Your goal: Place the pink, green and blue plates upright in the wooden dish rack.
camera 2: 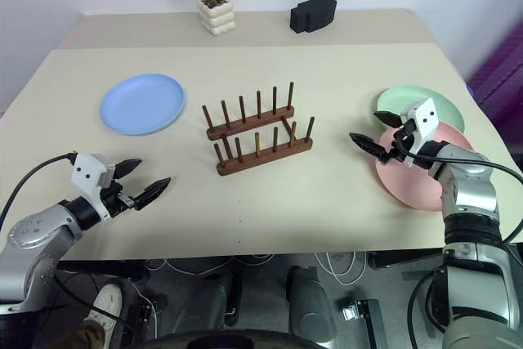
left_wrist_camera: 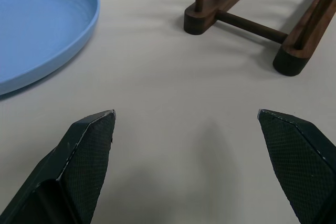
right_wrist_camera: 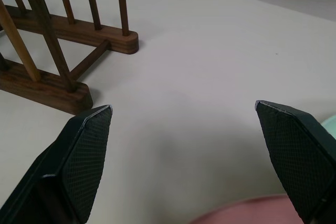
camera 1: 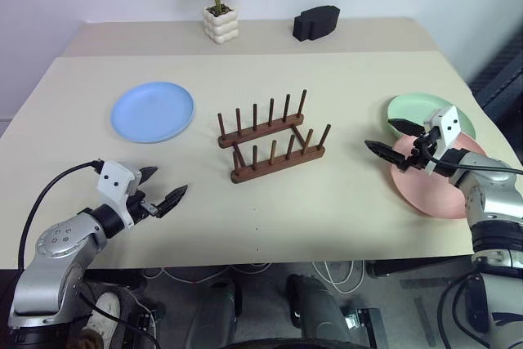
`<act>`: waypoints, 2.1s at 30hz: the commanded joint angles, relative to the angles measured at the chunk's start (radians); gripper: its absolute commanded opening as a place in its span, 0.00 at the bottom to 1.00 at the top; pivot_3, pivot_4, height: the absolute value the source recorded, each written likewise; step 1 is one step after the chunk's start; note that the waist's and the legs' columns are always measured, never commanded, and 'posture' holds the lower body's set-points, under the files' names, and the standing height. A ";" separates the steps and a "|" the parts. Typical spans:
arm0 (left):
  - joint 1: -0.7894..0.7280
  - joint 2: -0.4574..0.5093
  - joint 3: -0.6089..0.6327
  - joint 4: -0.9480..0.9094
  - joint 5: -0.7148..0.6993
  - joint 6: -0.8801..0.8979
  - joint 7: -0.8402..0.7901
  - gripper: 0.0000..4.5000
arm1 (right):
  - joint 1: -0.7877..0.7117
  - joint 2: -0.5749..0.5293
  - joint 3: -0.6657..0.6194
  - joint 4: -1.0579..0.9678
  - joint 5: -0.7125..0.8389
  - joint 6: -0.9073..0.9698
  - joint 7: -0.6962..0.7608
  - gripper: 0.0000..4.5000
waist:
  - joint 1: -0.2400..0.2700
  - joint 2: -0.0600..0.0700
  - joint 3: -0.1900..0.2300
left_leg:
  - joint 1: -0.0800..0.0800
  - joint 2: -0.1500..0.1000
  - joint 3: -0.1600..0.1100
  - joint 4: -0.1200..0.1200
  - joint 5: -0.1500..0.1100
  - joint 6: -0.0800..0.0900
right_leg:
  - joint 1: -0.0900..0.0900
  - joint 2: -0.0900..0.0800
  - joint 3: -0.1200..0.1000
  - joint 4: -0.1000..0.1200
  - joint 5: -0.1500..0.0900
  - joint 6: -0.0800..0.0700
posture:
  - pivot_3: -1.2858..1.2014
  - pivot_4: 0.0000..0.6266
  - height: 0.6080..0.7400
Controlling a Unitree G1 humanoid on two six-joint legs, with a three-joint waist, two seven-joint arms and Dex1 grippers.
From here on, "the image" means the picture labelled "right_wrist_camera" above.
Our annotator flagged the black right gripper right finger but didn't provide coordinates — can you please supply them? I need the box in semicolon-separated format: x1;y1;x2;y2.
254;100;336;224

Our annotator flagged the wooden dish rack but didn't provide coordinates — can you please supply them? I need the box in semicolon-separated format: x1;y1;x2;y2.
0;0;139;116

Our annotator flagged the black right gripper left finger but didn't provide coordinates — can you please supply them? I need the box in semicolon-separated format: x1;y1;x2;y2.
0;104;114;224

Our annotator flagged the green plate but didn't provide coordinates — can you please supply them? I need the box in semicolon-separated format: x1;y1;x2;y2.
320;114;336;141

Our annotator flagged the red plate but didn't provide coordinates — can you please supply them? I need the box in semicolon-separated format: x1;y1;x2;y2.
187;194;300;224

